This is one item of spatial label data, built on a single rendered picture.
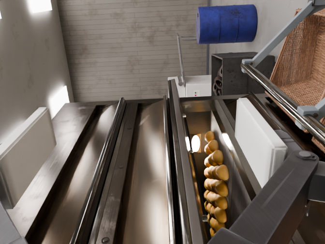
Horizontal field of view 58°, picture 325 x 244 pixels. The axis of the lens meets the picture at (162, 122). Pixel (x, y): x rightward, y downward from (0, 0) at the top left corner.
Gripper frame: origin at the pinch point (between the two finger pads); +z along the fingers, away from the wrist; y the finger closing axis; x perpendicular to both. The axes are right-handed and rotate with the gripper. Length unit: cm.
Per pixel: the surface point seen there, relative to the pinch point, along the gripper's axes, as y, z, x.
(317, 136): 31.0, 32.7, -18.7
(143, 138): -9, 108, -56
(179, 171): 5, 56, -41
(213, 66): 77, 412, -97
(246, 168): 32, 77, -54
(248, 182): 30, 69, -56
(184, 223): 5, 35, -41
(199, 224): 8, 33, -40
